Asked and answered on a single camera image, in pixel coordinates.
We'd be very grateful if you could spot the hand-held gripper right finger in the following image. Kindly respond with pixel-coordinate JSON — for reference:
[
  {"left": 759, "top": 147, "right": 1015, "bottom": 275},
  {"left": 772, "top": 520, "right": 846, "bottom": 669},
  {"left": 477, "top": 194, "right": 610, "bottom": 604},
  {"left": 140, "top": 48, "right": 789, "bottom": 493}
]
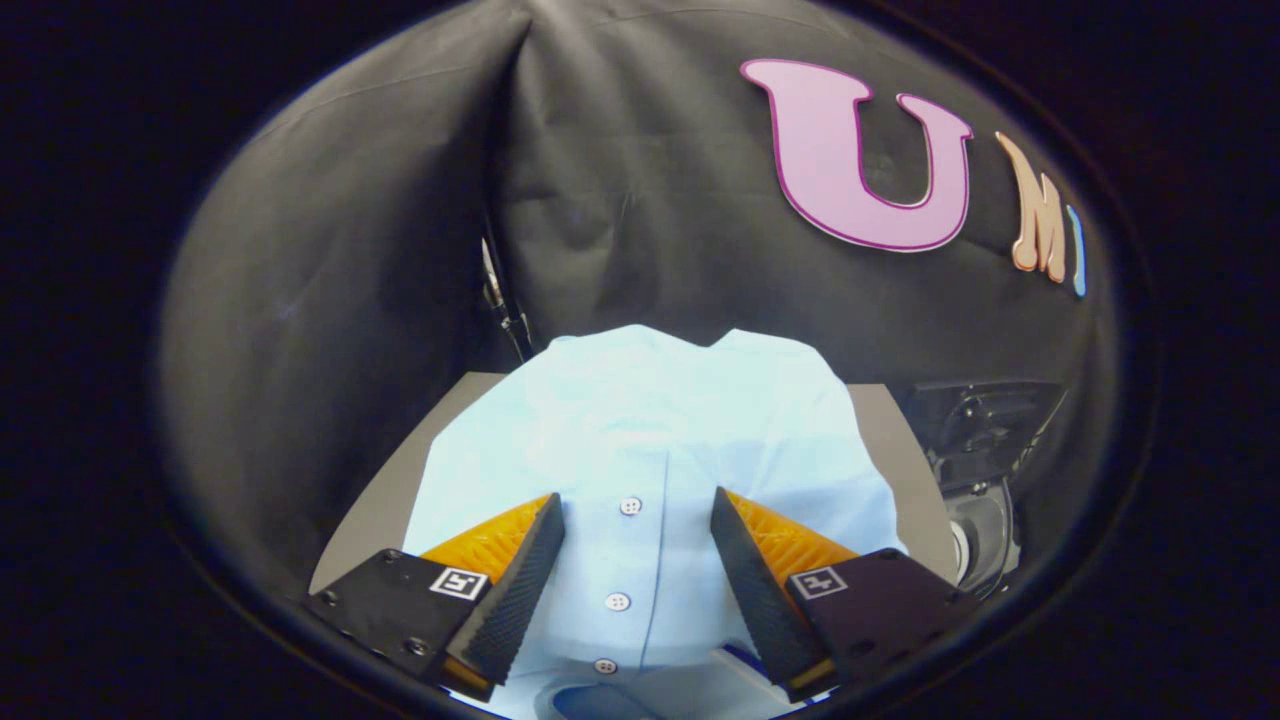
[{"left": 710, "top": 487, "right": 986, "bottom": 704}]

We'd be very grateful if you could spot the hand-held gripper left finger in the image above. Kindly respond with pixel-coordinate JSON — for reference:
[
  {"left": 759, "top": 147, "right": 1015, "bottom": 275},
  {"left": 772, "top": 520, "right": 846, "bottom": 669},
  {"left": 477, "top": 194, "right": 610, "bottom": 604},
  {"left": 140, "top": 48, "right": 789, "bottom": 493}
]
[{"left": 305, "top": 492, "right": 566, "bottom": 703}]

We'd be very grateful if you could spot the light blue button shirt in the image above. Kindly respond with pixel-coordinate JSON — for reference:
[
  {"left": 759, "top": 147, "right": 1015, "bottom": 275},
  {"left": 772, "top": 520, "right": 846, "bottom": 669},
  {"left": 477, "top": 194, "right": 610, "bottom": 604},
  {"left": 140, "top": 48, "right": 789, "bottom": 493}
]
[{"left": 400, "top": 323, "right": 911, "bottom": 720}]

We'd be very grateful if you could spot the beige and dark cabinet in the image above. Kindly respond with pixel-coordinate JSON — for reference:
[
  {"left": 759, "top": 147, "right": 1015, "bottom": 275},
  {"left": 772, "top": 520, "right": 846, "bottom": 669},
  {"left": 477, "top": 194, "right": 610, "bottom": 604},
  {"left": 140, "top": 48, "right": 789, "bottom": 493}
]
[{"left": 308, "top": 372, "right": 961, "bottom": 596}]

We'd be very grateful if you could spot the backdrop support pole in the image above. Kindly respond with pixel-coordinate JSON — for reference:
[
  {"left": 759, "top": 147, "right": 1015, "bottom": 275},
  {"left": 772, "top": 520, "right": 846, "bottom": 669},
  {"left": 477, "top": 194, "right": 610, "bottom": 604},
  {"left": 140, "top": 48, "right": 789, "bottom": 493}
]
[{"left": 480, "top": 238, "right": 533, "bottom": 363}]

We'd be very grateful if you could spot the black backdrop cloth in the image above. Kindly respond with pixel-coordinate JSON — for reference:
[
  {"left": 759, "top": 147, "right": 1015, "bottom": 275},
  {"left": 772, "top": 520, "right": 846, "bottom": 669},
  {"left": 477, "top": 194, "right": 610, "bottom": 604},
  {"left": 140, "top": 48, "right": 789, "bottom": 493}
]
[{"left": 155, "top": 0, "right": 1121, "bottom": 611}]

